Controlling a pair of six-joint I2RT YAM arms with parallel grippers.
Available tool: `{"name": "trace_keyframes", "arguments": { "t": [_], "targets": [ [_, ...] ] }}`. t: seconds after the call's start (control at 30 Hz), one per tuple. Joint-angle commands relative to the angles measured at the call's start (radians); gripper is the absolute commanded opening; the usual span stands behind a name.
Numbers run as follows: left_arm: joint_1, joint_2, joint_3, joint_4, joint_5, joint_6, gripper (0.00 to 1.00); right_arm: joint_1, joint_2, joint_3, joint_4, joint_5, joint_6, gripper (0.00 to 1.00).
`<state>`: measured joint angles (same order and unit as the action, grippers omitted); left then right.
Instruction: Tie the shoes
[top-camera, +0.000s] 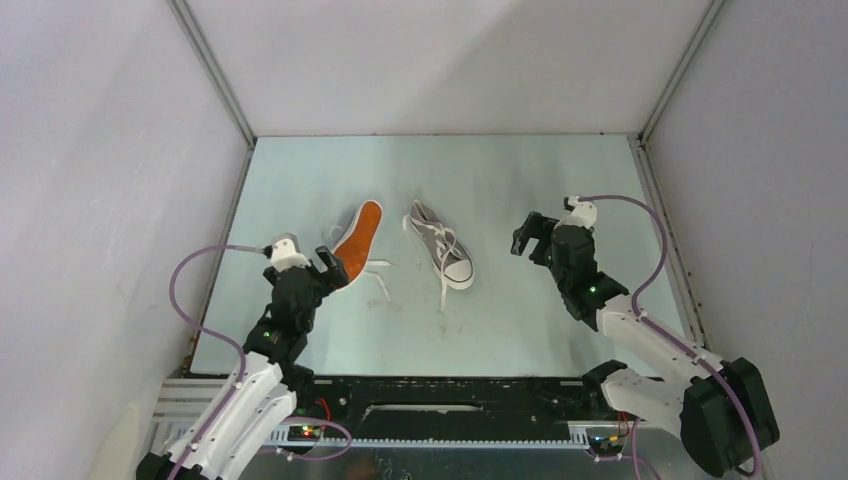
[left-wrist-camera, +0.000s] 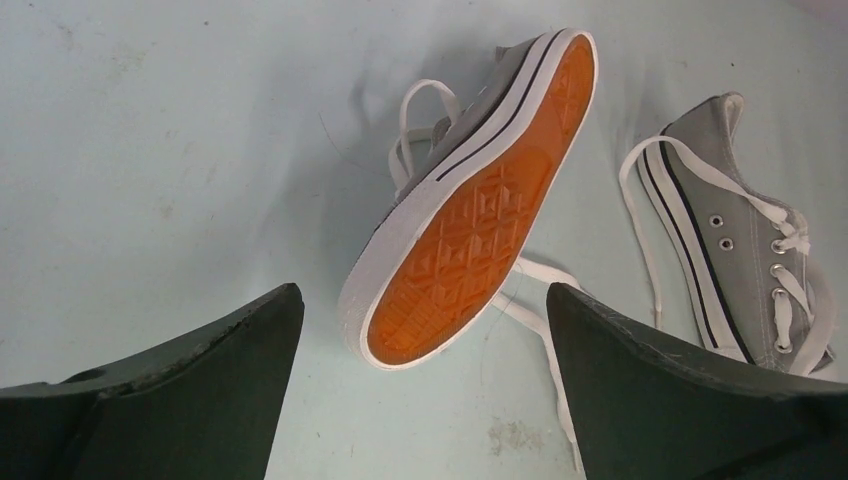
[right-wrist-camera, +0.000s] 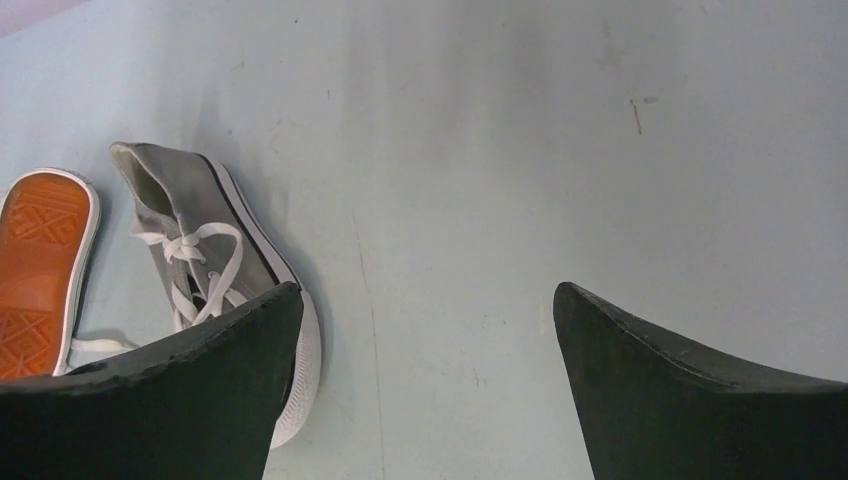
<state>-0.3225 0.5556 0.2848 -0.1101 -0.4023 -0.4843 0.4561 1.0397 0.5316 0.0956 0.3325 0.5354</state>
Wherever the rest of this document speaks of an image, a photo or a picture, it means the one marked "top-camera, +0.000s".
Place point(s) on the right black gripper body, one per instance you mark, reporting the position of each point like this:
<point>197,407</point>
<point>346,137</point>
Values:
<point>558,274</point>

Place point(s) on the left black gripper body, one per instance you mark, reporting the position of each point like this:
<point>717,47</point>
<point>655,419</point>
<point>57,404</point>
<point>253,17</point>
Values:
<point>307,323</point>

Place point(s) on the grey canvas sneaker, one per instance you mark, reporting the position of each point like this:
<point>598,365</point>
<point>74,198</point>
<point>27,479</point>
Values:
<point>451,261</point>

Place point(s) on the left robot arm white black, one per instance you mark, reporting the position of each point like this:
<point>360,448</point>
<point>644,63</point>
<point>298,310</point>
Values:
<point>267,386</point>

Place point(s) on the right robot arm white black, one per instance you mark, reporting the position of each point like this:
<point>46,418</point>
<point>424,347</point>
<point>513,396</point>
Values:
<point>669,371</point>

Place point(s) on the overturned sneaker orange sole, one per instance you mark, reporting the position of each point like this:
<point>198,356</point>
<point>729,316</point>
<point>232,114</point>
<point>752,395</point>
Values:
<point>353,247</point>

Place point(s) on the left circuit board with LEDs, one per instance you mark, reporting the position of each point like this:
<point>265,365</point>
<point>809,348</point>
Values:
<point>304,434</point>

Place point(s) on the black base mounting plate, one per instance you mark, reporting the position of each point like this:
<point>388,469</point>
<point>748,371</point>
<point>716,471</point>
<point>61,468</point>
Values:
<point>463,410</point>

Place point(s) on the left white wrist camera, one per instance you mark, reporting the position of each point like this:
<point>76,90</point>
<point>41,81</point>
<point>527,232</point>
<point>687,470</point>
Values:
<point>284,253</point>

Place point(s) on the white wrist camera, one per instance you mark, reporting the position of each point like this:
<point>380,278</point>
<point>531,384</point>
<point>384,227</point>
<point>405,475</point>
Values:
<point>579,213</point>
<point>284,253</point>

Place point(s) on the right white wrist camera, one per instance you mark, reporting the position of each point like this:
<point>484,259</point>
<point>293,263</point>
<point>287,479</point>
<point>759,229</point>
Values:
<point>579,213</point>

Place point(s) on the aluminium frame rail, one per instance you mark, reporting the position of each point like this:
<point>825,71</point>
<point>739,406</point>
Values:
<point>721,420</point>

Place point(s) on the right circuit board with wires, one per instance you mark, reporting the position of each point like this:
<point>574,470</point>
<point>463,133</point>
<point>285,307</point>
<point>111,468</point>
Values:
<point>607,446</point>

